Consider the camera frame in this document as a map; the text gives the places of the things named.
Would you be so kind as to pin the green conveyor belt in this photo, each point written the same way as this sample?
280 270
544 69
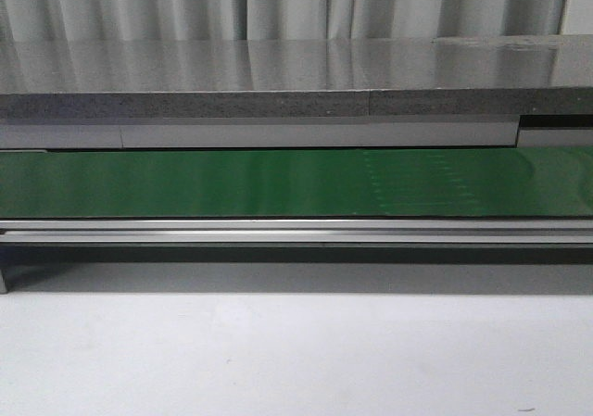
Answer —
464 182

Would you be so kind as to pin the grey stone counter slab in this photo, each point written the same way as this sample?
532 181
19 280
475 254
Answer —
521 75

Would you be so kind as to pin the grey cabinet front panel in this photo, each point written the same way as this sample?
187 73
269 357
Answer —
448 130

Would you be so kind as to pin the white pleated curtain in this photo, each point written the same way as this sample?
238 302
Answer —
74 20

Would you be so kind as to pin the aluminium conveyor frame rail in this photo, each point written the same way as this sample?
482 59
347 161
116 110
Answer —
390 255

